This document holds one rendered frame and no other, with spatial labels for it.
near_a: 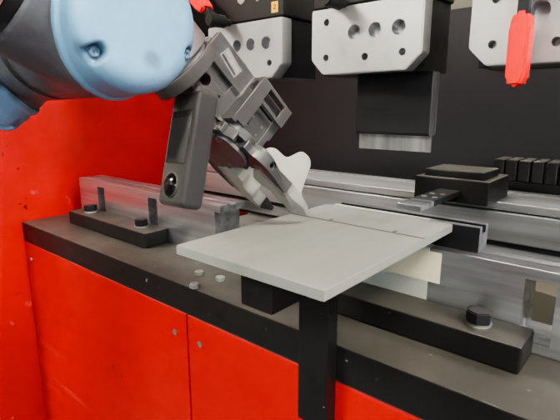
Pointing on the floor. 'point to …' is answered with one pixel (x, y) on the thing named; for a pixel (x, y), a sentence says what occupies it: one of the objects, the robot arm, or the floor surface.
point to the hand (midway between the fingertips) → (280, 210)
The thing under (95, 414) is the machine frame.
